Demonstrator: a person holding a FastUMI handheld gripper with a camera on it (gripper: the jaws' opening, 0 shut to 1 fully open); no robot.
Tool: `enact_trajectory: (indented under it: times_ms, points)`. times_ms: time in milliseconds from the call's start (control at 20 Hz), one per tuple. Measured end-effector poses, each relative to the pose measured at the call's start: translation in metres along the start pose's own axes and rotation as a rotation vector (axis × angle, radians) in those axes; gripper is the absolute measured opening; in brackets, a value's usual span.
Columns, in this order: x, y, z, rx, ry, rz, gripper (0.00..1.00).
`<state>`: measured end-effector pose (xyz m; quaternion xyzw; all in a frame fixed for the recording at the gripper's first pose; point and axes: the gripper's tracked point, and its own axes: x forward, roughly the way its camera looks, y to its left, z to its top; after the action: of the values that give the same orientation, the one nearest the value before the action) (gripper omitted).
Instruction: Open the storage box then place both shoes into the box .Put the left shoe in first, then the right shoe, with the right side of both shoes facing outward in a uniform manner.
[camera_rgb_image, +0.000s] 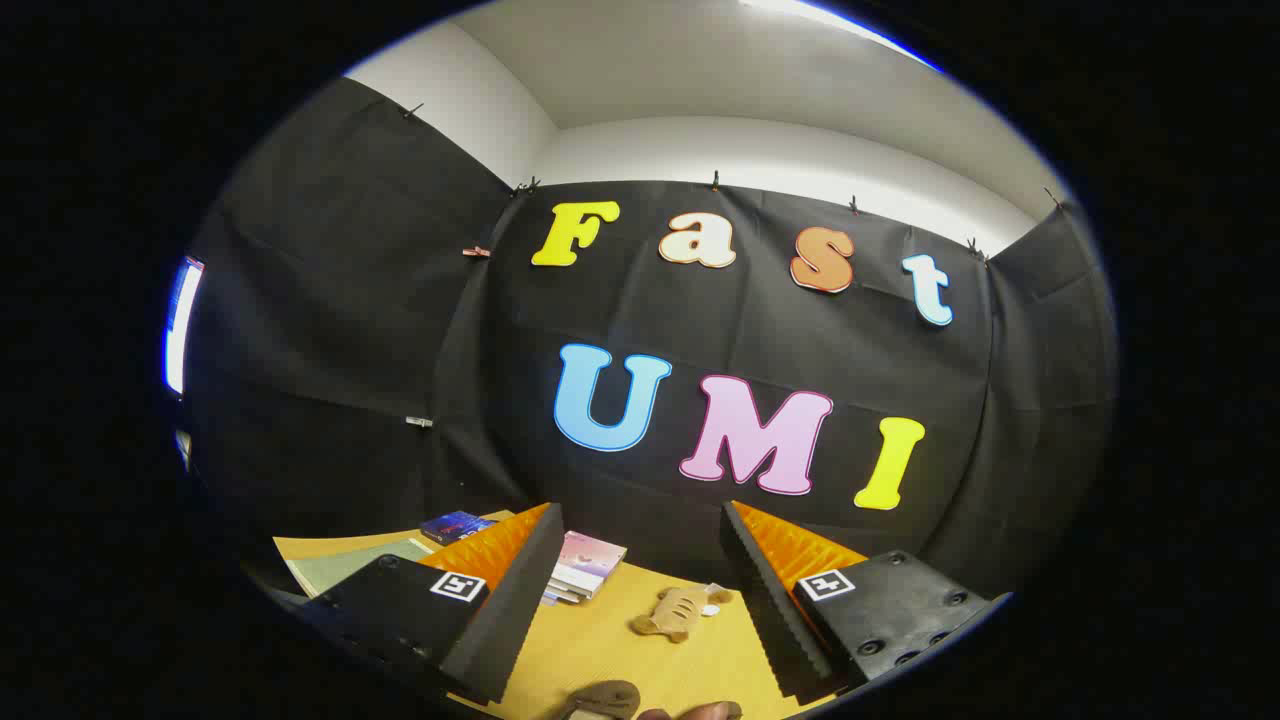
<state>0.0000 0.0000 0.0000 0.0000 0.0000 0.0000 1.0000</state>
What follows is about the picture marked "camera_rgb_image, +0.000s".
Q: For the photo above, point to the black backdrop cloth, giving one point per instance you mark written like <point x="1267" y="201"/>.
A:
<point x="400" y="330"/>

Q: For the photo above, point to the pink cover book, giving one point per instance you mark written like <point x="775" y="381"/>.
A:
<point x="590" y="560"/>

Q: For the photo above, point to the green fabric storage box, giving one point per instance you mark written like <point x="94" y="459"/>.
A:
<point x="340" y="565"/>

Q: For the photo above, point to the white book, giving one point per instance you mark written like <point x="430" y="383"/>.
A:
<point x="565" y="592"/>

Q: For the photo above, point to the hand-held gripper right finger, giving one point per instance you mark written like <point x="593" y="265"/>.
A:
<point x="760" y="600"/>

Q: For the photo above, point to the dark blue book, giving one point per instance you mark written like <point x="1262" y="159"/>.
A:
<point x="455" y="525"/>

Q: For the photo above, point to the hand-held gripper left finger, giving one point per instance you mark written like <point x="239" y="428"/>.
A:
<point x="520" y="600"/>

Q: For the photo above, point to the brown plush toy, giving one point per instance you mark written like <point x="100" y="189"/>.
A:
<point x="675" y="612"/>

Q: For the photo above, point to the computer monitor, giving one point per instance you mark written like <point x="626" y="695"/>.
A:
<point x="183" y="330"/>

